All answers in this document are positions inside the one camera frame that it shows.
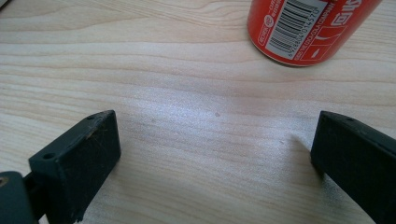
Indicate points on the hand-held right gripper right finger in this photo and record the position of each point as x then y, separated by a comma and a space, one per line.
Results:
358, 165

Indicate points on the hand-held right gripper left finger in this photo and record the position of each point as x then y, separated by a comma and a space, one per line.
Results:
77, 165

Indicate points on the red soda can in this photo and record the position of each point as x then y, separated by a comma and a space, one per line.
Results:
308, 28

